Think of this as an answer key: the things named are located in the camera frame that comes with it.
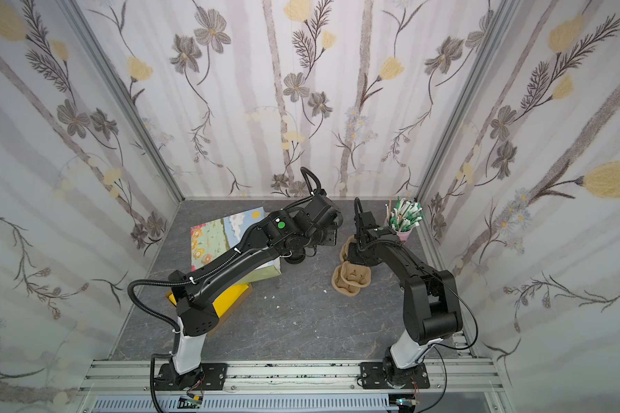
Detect green white paper bag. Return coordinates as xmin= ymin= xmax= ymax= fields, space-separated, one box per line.
xmin=190 ymin=207 xmax=282 ymax=286

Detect brown pulp cup carrier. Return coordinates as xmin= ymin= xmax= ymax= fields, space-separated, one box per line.
xmin=343 ymin=262 xmax=372 ymax=289
xmin=332 ymin=236 xmax=361 ymax=297

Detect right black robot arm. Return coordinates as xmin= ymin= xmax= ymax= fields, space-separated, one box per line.
xmin=347 ymin=199 xmax=463 ymax=387

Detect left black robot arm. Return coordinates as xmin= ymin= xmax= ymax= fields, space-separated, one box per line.
xmin=127 ymin=167 xmax=343 ymax=388

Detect pink straw holder cup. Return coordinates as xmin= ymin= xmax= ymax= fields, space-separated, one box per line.
xmin=397 ymin=230 xmax=413 ymax=243

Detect stack of black lids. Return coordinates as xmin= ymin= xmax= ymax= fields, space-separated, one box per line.
xmin=282 ymin=248 xmax=307 ymax=265

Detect green white wrapped straws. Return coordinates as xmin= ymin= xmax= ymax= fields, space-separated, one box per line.
xmin=385 ymin=198 xmax=425 ymax=232

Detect yellow napkins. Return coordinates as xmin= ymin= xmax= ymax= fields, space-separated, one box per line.
xmin=213 ymin=284 xmax=252 ymax=318

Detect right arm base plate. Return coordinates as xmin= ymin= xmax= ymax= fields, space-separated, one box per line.
xmin=356 ymin=361 xmax=431 ymax=390

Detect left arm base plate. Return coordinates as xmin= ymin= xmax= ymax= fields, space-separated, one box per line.
xmin=153 ymin=362 xmax=227 ymax=391

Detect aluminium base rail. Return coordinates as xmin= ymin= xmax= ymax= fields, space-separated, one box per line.
xmin=70 ymin=358 xmax=514 ymax=412

